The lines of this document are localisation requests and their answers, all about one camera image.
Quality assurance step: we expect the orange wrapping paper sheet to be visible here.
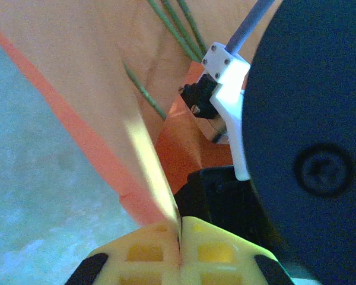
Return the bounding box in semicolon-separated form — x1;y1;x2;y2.
0;0;285;228

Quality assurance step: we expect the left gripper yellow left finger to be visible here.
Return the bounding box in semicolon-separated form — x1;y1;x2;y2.
65;221;181;285

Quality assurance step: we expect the artificial flower bunch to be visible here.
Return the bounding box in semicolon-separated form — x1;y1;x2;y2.
123;0;210;121

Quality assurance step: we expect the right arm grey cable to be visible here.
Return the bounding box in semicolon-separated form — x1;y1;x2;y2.
227;0;276;56

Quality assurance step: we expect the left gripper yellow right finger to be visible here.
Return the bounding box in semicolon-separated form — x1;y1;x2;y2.
180;216;292;285

